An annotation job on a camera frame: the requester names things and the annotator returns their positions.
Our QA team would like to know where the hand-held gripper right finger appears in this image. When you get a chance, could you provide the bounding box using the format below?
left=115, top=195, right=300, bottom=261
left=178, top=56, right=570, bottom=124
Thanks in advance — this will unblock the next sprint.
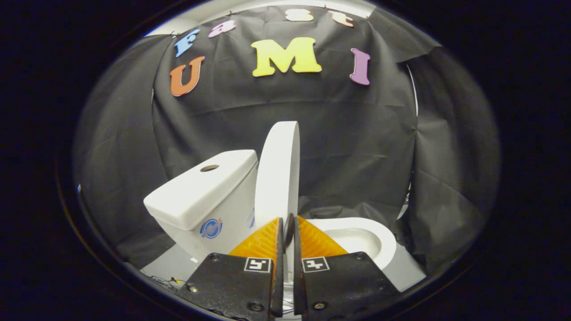
left=292, top=216, right=401, bottom=321

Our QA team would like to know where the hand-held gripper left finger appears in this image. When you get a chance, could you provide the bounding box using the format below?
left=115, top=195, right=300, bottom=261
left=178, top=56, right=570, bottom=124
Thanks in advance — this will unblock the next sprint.
left=178, top=217, right=285, bottom=321

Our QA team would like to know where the white toilet lid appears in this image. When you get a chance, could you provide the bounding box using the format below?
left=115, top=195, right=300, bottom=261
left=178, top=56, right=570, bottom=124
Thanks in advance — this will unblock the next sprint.
left=254, top=121, right=301, bottom=282

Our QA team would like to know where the white toilet tank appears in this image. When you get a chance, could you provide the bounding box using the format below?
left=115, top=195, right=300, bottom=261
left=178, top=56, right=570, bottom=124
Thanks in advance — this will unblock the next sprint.
left=143, top=149, right=260, bottom=264

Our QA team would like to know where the black backdrop cloth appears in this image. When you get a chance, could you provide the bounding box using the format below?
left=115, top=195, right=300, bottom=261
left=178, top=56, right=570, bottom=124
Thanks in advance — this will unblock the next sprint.
left=73, top=4, right=501, bottom=273

